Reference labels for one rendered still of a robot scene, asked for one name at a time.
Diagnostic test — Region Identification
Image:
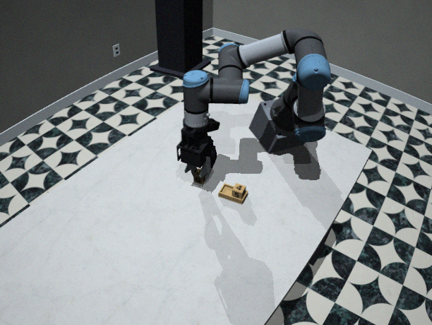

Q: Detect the tan wooden tray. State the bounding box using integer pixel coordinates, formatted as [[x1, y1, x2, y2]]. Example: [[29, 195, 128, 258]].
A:
[[218, 183, 248, 204]]

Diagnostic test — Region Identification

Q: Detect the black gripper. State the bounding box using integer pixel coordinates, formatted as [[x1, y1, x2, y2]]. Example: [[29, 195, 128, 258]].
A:
[[176, 117, 217, 181]]

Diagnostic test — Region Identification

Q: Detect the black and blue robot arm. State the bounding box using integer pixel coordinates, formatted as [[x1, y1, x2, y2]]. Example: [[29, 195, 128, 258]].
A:
[[183, 28, 331, 142]]

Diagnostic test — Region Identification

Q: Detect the tan cube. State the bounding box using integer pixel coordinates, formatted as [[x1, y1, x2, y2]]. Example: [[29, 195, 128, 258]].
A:
[[232, 183, 246, 199], [193, 169, 205, 184]]

